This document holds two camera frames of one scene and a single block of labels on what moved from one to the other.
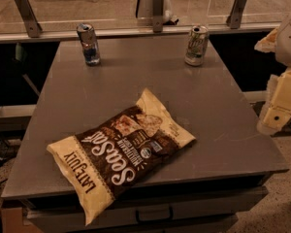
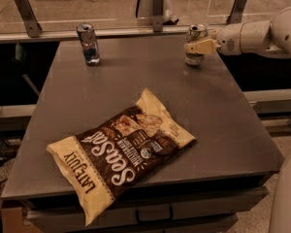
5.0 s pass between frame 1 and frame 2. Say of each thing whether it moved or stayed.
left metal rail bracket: stayed
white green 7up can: stayed
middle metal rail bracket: stayed
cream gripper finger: moved
